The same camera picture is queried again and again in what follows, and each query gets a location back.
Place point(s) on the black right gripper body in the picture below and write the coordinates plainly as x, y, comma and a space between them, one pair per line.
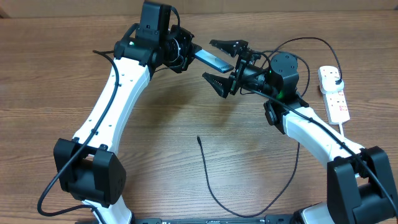
250, 76

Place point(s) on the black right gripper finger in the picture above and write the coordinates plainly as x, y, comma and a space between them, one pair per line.
223, 86
230, 47

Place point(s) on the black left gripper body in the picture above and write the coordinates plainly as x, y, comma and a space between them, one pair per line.
178, 48

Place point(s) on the blue Samsung Galaxy smartphone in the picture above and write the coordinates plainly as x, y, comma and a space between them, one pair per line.
213, 61

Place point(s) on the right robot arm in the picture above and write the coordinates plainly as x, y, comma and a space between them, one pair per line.
360, 182

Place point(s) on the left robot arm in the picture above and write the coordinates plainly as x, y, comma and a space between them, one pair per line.
87, 164

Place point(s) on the white USB charger plug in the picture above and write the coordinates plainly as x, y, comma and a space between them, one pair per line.
329, 85

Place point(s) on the white power extension strip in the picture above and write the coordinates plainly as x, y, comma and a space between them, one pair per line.
335, 103

